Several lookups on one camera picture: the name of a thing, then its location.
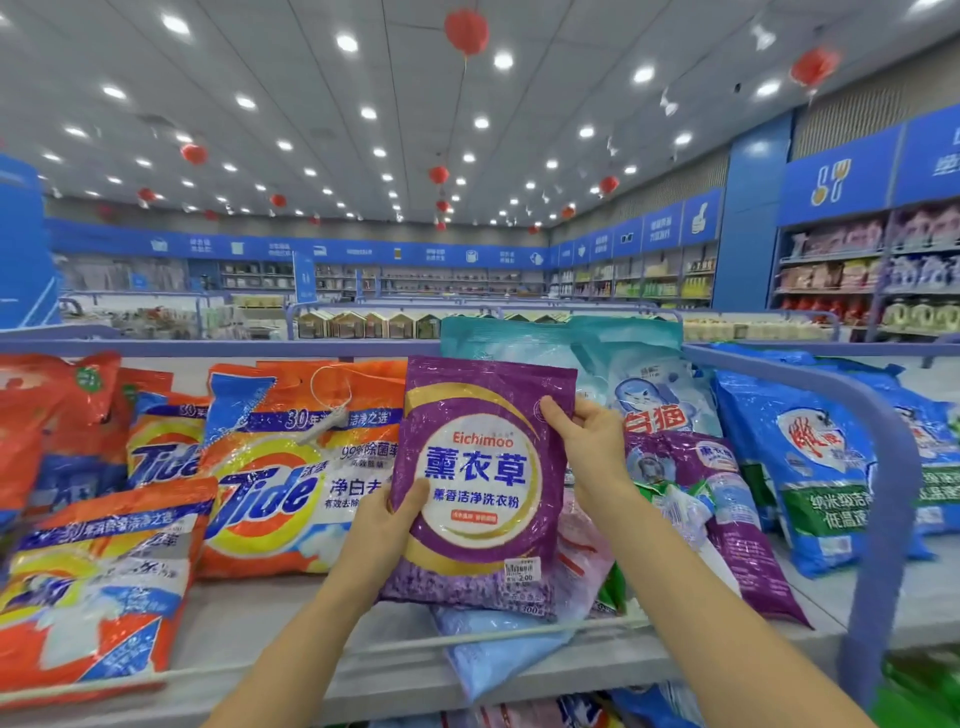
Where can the person's right hand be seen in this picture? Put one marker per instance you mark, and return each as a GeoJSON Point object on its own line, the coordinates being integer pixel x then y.
{"type": "Point", "coordinates": [593, 450]}

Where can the person's left hand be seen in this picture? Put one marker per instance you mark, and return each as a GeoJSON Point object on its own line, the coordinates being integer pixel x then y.
{"type": "Point", "coordinates": [378, 548]}

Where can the teal Baimao bag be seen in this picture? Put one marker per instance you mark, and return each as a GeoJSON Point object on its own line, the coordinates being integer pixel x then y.
{"type": "Point", "coordinates": [660, 393]}

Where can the large orange detergent bag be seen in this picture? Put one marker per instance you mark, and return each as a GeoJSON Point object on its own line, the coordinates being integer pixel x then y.
{"type": "Point", "coordinates": [90, 585]}
{"type": "Point", "coordinates": [285, 495]}
{"type": "Point", "coordinates": [165, 450]}

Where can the purple detergent bag gold oval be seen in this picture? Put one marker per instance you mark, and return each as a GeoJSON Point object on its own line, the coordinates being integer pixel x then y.
{"type": "Point", "coordinates": [480, 480]}

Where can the grey shelf with blue frame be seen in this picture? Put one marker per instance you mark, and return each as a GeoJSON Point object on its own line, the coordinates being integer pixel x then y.
{"type": "Point", "coordinates": [300, 645]}

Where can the pale blue detergent bag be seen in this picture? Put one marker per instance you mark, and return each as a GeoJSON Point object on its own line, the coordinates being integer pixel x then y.
{"type": "Point", "coordinates": [495, 648]}

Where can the purple detergent bag white label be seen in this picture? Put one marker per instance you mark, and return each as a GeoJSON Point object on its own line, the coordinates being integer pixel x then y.
{"type": "Point", "coordinates": [735, 555]}

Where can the small orange detergent bag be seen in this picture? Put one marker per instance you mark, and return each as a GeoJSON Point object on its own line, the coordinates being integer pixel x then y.
{"type": "Point", "coordinates": [138, 387]}

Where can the stack of green bags below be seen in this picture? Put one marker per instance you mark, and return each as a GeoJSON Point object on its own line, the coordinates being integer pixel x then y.
{"type": "Point", "coordinates": [915, 705]}

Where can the person's right forearm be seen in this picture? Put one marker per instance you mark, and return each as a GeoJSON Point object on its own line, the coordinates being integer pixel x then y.
{"type": "Point", "coordinates": [720, 615]}

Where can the person's left forearm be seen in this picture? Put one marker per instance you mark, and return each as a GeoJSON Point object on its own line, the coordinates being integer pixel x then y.
{"type": "Point", "coordinates": [300, 668]}

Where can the row of pale bottles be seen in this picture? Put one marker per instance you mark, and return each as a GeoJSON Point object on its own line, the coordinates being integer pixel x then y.
{"type": "Point", "coordinates": [750, 327]}

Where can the row of green boxes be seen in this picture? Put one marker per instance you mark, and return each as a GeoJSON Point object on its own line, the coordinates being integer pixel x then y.
{"type": "Point", "coordinates": [368, 324]}

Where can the small blue hanging sign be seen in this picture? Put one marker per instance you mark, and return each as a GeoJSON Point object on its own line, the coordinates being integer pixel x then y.
{"type": "Point", "coordinates": [305, 278]}

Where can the blue sign with utensil icons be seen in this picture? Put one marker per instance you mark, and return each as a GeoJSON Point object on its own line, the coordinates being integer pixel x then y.
{"type": "Point", "coordinates": [837, 177]}

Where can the hanging red lanterns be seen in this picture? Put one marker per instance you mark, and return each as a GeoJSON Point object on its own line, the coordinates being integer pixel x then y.
{"type": "Point", "coordinates": [467, 30]}

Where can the blue sign white lettering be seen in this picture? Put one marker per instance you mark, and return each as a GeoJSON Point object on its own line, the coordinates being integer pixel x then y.
{"type": "Point", "coordinates": [930, 158]}

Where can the blue aisle sign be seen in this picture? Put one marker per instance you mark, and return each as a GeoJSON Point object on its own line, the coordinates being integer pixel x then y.
{"type": "Point", "coordinates": [23, 248]}

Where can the ceiling spotlights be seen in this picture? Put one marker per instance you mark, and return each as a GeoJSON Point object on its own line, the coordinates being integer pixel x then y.
{"type": "Point", "coordinates": [347, 44]}

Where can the far wall racks with goods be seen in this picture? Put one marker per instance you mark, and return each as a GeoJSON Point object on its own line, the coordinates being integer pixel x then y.
{"type": "Point", "coordinates": [450, 279]}

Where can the blue wall sign band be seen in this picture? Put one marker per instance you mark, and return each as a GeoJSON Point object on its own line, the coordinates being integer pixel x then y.
{"type": "Point", "coordinates": [375, 251]}

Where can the wall rack with pink goods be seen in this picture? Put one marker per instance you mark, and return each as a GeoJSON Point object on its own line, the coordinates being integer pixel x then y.
{"type": "Point", "coordinates": [855, 278]}

